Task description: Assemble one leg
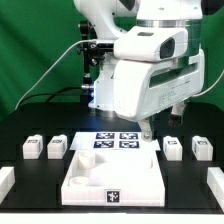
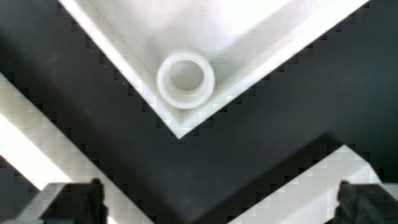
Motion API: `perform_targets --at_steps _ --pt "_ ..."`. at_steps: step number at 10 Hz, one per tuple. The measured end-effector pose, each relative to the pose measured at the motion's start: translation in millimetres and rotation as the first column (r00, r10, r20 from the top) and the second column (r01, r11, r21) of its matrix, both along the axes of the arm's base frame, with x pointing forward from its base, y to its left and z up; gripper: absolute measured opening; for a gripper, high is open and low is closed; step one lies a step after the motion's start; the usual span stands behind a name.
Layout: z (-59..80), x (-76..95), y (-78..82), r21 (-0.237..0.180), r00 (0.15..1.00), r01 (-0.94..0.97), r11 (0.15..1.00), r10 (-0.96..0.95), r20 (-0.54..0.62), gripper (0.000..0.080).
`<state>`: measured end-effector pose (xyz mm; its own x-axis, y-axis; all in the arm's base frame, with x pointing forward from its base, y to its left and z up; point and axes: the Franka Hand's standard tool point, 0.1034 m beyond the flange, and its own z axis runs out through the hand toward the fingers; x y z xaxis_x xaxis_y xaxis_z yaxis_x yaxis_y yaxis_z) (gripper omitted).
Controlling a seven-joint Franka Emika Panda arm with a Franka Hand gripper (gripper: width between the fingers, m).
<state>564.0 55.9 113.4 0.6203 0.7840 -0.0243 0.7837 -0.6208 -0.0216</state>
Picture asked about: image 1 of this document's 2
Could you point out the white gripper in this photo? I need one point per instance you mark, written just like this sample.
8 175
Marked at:
143 89

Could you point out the white square tabletop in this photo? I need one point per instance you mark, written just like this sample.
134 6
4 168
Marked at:
114 178

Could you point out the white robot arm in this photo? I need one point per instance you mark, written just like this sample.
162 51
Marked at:
112 19

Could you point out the white sheet with tags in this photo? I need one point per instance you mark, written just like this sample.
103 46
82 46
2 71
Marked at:
111 140

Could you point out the white right obstacle block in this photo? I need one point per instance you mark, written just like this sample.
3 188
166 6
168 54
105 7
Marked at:
215 181

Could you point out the white obstacle block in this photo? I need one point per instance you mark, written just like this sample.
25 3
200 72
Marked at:
7 180
215 181

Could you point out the white front obstacle bar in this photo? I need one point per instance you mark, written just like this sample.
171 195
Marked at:
7 218

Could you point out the white left obstacle block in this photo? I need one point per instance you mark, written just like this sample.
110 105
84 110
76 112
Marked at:
7 180

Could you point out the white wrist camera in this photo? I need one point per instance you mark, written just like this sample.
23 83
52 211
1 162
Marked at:
151 44

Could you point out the black camera on stand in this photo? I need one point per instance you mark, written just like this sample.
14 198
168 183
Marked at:
98 65

